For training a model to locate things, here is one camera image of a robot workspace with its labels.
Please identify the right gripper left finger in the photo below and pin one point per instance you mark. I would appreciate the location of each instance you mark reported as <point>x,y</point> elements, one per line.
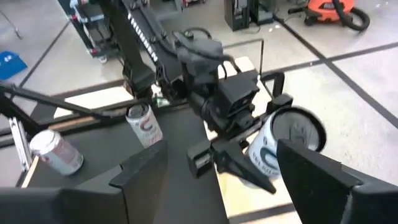
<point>77,205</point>

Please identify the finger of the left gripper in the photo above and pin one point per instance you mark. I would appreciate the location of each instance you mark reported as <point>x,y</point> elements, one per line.
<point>239,165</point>
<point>280,104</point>

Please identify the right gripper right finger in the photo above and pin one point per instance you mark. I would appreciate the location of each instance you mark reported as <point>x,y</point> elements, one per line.
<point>335,202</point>

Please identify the white Celsius Arctic Vibe can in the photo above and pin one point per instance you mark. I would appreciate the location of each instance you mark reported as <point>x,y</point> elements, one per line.
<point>264,149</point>

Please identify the white Celsius Tropical Vibe can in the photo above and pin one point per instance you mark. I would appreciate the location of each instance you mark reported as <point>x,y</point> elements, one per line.
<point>146,127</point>

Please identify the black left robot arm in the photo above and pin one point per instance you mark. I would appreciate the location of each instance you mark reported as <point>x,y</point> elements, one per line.
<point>143,37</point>

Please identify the wooden shelf board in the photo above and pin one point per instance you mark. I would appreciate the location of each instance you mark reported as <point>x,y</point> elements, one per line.
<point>241,199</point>

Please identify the silver Diet Coke can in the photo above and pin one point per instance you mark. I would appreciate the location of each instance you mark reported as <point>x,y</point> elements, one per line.
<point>59,154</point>

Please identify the black table mat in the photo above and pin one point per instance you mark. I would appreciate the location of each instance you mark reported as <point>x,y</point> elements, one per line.
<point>186,199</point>

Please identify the black wheeled equipment cart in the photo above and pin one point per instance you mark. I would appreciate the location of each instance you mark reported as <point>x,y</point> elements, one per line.
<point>93,28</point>

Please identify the blue flat plastic piece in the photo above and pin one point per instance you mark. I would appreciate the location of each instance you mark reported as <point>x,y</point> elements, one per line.
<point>9,63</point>

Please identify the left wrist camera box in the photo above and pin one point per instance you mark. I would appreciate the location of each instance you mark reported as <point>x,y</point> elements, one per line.
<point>237,93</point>

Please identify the silver aluminium bracket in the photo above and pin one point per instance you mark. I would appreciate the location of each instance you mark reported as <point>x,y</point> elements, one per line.
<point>19,143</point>

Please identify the black diagonal frame strut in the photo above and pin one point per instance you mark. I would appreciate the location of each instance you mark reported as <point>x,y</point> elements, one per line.
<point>46,101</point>

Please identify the black frame upright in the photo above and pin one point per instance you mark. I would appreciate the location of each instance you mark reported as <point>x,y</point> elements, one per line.
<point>9,113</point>

